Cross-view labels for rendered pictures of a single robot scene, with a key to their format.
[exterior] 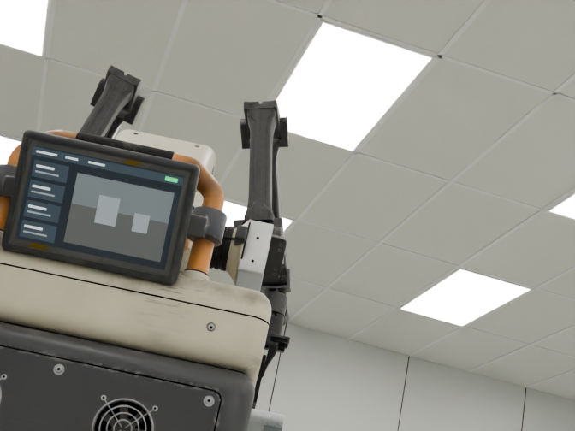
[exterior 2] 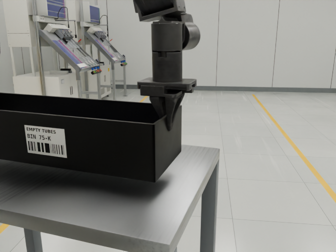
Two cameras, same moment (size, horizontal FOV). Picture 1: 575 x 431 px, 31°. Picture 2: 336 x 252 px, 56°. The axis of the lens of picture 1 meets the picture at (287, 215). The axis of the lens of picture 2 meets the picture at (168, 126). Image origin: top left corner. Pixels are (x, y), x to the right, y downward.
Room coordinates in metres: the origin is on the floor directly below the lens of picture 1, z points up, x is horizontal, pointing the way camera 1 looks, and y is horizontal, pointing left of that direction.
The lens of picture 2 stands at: (1.83, -0.21, 1.09)
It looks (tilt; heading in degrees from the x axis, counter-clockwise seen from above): 15 degrees down; 19
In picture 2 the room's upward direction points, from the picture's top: straight up
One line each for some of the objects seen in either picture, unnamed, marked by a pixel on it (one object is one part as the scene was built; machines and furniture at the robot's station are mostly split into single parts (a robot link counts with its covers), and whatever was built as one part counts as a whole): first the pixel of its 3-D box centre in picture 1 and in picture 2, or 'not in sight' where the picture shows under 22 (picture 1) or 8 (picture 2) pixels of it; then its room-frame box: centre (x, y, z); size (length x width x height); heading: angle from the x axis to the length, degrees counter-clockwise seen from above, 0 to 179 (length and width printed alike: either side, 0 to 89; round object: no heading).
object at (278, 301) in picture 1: (275, 305); (168, 37); (2.40, -0.02, 1.10); 0.07 x 0.06 x 0.07; 172
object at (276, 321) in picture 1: (269, 328); (167, 70); (2.40, -0.01, 1.04); 0.10 x 0.07 x 0.07; 90
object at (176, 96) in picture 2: (260, 357); (163, 106); (2.40, -0.01, 0.96); 0.07 x 0.07 x 0.09; 0
